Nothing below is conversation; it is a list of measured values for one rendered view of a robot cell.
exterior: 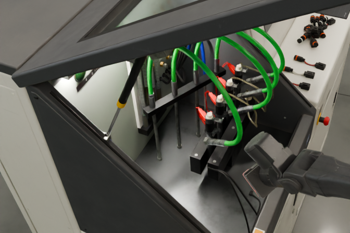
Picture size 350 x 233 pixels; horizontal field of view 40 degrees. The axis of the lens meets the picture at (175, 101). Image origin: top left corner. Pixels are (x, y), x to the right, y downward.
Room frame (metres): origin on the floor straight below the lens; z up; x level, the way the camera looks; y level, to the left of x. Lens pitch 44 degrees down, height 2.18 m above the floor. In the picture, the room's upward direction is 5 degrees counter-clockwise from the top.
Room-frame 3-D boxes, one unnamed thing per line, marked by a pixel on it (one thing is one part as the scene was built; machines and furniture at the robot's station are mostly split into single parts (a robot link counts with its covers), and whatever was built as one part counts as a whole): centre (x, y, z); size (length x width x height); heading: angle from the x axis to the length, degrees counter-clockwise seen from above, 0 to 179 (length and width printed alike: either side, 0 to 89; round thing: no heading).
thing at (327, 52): (1.52, -0.58, 0.97); 0.70 x 0.22 x 0.03; 150
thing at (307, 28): (1.55, -0.60, 1.01); 0.23 x 0.11 x 0.06; 150
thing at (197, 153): (1.09, -0.16, 0.91); 0.34 x 0.10 x 0.15; 150
